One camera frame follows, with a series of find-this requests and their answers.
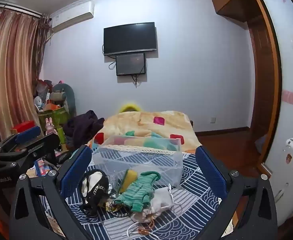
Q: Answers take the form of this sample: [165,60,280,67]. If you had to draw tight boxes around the pink bunny toy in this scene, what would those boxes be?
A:
[45,117,57,136]

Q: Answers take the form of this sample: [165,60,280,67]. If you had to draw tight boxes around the curtain rail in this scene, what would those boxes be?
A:
[0,2,41,18]

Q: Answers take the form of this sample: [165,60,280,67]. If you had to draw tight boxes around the dark purple clothing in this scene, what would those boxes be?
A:
[63,110,106,151]

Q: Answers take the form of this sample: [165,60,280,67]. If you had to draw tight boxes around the small black monitor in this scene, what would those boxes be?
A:
[115,52,147,77]

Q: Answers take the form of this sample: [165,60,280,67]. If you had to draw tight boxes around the orange patterned blanket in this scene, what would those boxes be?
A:
[88,110,202,153]

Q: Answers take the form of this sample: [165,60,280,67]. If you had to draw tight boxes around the orange beaded string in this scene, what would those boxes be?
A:
[127,219,157,237]

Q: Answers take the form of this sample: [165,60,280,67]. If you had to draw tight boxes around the white cabinet with stickers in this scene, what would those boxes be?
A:
[273,134,293,228]

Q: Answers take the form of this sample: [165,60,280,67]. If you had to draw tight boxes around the yellow round object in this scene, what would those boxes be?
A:
[118,102,143,113]

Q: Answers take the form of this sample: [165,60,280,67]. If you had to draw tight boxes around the striped brown curtain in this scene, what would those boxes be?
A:
[0,10,53,144]

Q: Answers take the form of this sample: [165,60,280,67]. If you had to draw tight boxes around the wooden wardrobe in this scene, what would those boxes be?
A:
[209,0,283,178]

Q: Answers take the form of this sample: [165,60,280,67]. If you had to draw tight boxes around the blue printed book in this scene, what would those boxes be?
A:
[34,158,52,176]

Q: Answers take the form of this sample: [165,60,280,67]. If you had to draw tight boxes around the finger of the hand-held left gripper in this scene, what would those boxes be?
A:
[0,133,60,167]
[0,126,42,156]

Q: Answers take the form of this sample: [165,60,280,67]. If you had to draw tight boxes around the yellow sponge cloth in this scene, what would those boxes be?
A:
[120,169,140,193]

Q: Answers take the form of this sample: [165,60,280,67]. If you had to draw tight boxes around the blue wave-patterned bed sheet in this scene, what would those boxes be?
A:
[40,149,237,240]

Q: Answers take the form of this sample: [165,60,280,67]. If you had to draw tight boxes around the clear plastic wrapper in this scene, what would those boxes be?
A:
[108,174,124,198]

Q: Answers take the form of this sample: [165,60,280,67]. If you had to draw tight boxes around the red box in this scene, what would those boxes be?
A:
[10,120,36,133]

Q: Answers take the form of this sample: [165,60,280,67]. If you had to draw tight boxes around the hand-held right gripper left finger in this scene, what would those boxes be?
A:
[9,145,94,240]

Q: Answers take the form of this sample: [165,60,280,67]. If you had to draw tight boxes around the wall-mounted black television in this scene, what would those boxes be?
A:
[103,22,158,56]

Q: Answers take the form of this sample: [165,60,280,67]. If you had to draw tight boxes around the beige drawstring bag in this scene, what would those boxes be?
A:
[130,187,182,223]

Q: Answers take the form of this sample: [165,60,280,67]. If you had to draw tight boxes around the green storage box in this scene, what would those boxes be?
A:
[38,106,68,131]

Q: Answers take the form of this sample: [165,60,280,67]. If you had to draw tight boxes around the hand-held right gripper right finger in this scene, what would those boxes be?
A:
[195,145,278,240]

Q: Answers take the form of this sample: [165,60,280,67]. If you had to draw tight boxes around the green bottle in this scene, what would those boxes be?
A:
[57,127,66,145]

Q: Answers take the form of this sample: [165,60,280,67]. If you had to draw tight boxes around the black and white pouch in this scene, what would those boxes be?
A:
[79,169,111,218]

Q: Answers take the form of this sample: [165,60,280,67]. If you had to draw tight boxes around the green knitted glove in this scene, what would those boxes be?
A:
[115,171,161,213]

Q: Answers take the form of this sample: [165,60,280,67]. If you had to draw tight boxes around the white wardrobe sliding door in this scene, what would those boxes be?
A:
[256,0,293,227]

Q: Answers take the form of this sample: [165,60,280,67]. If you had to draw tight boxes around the white air conditioner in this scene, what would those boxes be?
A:
[50,1,95,33]

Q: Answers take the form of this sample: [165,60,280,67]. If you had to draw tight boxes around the clear plastic storage box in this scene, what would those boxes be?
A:
[92,134,184,188]

